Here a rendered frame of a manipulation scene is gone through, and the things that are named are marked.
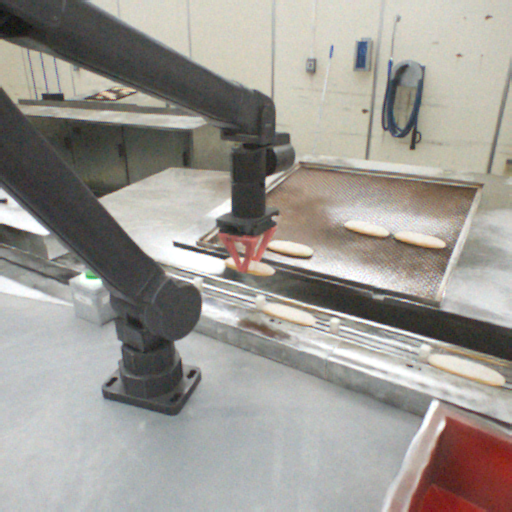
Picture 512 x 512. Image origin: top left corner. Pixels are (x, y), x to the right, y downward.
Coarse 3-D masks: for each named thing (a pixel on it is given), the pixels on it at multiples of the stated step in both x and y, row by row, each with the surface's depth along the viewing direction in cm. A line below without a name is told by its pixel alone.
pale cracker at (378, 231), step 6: (348, 222) 94; (354, 222) 93; (360, 222) 92; (348, 228) 93; (354, 228) 91; (360, 228) 91; (366, 228) 90; (372, 228) 90; (378, 228) 90; (384, 228) 90; (366, 234) 90; (372, 234) 89; (378, 234) 89; (384, 234) 88
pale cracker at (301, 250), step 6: (270, 246) 88; (276, 246) 88; (282, 246) 87; (288, 246) 87; (294, 246) 87; (300, 246) 86; (306, 246) 86; (282, 252) 87; (288, 252) 86; (294, 252) 85; (300, 252) 85; (306, 252) 85; (312, 252) 85
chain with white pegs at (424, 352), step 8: (200, 280) 82; (200, 288) 82; (256, 304) 76; (264, 304) 76; (336, 320) 69; (320, 328) 72; (336, 328) 68; (344, 336) 70; (392, 352) 66; (424, 352) 62; (424, 360) 62
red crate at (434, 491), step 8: (432, 488) 46; (440, 488) 46; (432, 496) 45; (440, 496) 45; (448, 496) 45; (456, 496) 45; (424, 504) 45; (432, 504) 45; (440, 504) 45; (448, 504) 45; (456, 504) 45; (464, 504) 45; (472, 504) 45
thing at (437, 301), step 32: (288, 192) 112; (320, 192) 110; (352, 192) 108; (384, 192) 106; (480, 192) 100; (288, 224) 97; (384, 224) 93; (416, 224) 92; (448, 224) 90; (320, 256) 85; (384, 288) 72; (416, 288) 73
